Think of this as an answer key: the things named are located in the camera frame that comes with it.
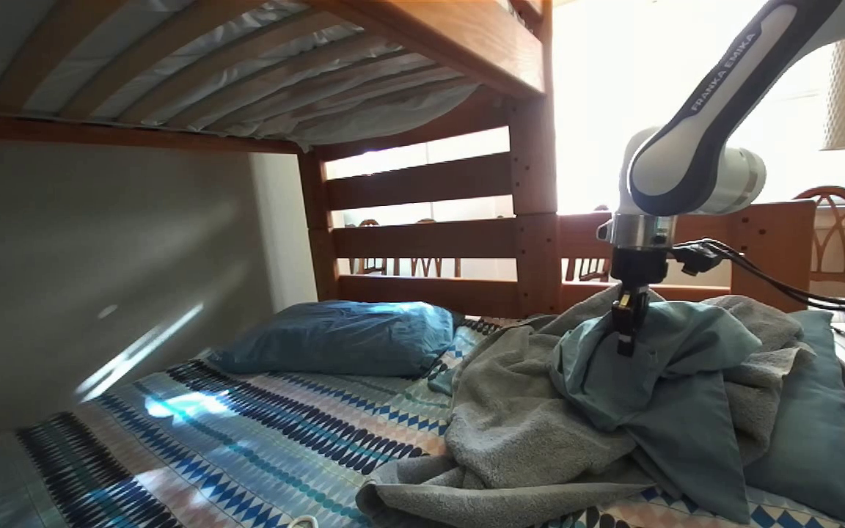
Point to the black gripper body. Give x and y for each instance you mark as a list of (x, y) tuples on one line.
[(635, 271)]

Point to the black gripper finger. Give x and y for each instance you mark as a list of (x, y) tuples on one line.
[(624, 332)]

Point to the light blue pillowcase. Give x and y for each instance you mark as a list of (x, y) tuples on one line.
[(695, 392)]

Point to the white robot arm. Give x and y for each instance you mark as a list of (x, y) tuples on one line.
[(688, 167)]

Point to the grey towel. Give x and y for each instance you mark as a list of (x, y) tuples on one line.
[(515, 447)]

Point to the teal pillow under towel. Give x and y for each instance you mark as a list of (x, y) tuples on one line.
[(804, 458)]

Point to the blue pillow at headboard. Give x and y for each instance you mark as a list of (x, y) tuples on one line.
[(343, 338)]

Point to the striped upper bunk mattress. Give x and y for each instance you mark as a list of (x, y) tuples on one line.
[(213, 71)]

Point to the striped patterned bedspread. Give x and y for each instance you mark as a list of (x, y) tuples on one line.
[(195, 447)]

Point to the wooden bunk bed frame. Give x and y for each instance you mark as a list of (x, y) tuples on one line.
[(465, 211)]

